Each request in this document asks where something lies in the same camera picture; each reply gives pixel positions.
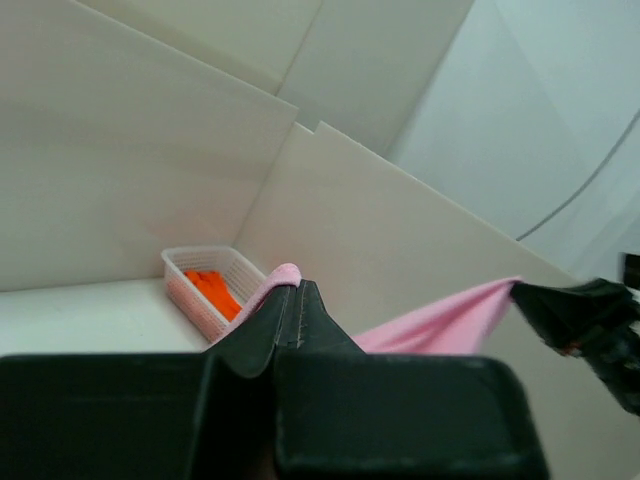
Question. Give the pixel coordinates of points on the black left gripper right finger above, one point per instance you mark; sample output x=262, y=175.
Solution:
x=397, y=416

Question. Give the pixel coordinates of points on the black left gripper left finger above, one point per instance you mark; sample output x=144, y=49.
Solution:
x=207, y=415

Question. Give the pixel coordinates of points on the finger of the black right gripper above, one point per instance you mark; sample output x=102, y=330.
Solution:
x=545, y=305

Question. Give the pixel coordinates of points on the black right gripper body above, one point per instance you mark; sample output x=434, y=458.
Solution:
x=614, y=358

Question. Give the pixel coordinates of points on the pink t shirt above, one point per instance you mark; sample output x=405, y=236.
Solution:
x=455, y=325

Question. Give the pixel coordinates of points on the white plastic basket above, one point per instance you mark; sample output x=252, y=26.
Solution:
x=241, y=277

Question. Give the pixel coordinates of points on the orange t shirt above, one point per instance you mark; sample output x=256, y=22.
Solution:
x=213, y=287

